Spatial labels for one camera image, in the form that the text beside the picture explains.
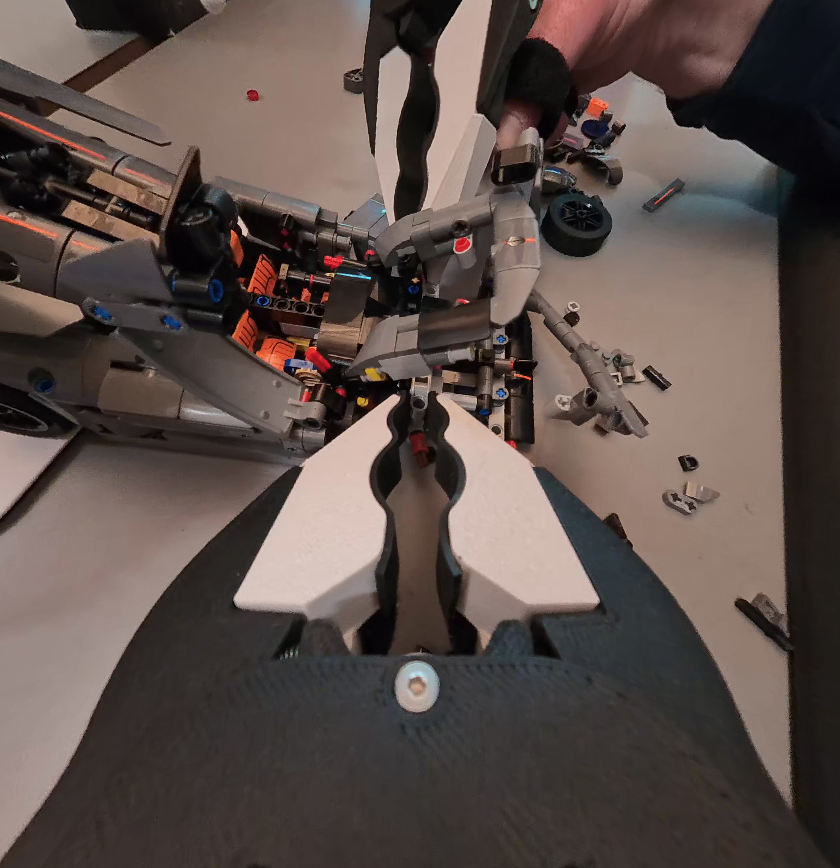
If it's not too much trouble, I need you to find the grey lego car model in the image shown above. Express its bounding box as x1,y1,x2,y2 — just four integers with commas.
0,51,546,465

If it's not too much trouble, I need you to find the black lego wheel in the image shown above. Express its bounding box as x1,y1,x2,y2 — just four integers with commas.
542,192,614,257

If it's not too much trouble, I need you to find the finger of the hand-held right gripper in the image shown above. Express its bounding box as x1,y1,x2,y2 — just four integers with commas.
427,0,498,211
364,0,437,218

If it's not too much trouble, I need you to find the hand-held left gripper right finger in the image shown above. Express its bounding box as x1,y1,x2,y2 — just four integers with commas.
433,392,600,653

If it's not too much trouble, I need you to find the grey lego panel strip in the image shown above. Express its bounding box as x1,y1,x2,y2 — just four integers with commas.
528,288,651,438

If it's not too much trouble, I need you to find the white rounded mat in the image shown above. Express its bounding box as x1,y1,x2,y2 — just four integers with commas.
0,427,78,530

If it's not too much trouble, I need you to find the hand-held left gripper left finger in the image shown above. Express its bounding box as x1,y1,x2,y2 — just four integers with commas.
233,393,400,653

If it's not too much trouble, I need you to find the dark red-striped lego tile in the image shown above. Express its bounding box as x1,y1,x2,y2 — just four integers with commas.
642,178,686,212

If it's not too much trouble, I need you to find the grey lego connector assembly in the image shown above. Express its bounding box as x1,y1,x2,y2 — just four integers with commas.
599,350,644,384

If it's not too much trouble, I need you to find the person's right hand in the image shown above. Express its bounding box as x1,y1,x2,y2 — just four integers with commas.
497,0,773,149

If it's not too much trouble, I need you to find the pile of loose lego parts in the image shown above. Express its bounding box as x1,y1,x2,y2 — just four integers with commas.
545,95,627,187

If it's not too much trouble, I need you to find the dark perforated panel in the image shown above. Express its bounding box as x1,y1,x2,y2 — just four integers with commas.
779,170,840,808

